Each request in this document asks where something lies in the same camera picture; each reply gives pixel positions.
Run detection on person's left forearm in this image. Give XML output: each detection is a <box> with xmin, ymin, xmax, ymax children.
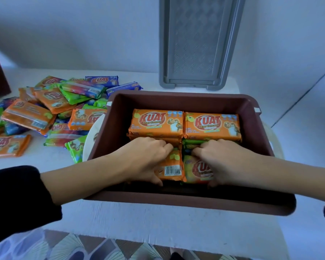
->
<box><xmin>40</xmin><ymin>152</ymin><xmax>125</xmax><ymax>206</ymax></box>

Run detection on orange barcode snack packet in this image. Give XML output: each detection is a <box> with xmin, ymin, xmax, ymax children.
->
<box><xmin>155</xmin><ymin>148</ymin><xmax>187</xmax><ymax>183</ymax></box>

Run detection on maroon plastic bin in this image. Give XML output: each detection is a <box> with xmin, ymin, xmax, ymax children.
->
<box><xmin>83</xmin><ymin>90</ymin><xmax>297</xmax><ymax>216</ymax></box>

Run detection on person's left hand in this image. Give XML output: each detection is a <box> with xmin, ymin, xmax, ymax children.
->
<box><xmin>112</xmin><ymin>137</ymin><xmax>174</xmax><ymax>187</ymax></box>

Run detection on grey plastic bin lid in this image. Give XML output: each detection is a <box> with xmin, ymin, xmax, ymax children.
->
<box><xmin>159</xmin><ymin>0</ymin><xmax>247</xmax><ymax>91</ymax></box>

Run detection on green snack packet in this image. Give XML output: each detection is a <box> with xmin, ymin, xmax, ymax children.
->
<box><xmin>182</xmin><ymin>139</ymin><xmax>208</xmax><ymax>150</ymax></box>

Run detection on pile of colourful snack packets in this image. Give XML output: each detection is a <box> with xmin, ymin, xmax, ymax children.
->
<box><xmin>0</xmin><ymin>75</ymin><xmax>143</xmax><ymax>164</ymax></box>

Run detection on person's right forearm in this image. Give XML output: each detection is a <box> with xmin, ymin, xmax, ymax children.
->
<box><xmin>253</xmin><ymin>154</ymin><xmax>325</xmax><ymax>205</ymax></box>

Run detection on person's patterned clothing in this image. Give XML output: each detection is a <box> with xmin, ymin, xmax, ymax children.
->
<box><xmin>0</xmin><ymin>228</ymin><xmax>48</xmax><ymax>260</ymax></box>

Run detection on yellow orange snack packet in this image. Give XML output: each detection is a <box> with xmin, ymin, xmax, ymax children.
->
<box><xmin>183</xmin><ymin>155</ymin><xmax>215</xmax><ymax>185</ymax></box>

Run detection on person's right hand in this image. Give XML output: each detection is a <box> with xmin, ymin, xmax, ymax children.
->
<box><xmin>191</xmin><ymin>139</ymin><xmax>258</xmax><ymax>188</ymax></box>

